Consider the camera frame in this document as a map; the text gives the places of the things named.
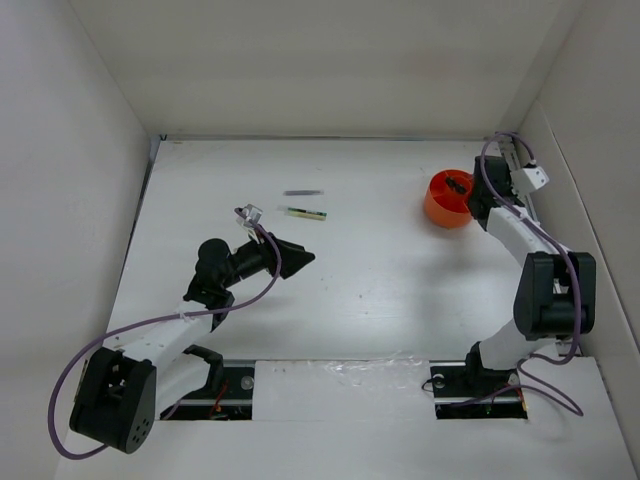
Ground grey purple pen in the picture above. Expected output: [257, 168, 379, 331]
[283, 189, 324, 197]

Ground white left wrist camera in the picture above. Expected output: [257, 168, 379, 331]
[234, 204, 263, 231]

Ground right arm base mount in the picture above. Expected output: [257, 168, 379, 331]
[422, 361, 528, 420]

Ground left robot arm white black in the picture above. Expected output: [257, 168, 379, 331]
[69, 233, 315, 454]

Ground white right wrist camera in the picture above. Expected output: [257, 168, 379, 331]
[511, 163, 549, 196]

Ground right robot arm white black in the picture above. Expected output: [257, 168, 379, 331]
[462, 155, 596, 395]

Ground aluminium rail right side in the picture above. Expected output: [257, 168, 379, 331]
[492, 132, 581, 357]

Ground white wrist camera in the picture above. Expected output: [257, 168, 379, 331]
[511, 163, 549, 196]
[234, 204, 263, 231]

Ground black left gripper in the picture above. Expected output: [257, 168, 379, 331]
[220, 225, 313, 289]

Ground orange round divided container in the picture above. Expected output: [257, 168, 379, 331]
[423, 169, 474, 229]

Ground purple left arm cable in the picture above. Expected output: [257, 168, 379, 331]
[47, 207, 284, 460]

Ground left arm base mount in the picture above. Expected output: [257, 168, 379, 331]
[155, 345, 255, 421]

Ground green yellow highlighter pen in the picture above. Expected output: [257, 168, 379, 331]
[278, 205, 327, 221]

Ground black handled scissors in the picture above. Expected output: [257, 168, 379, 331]
[445, 176, 467, 195]

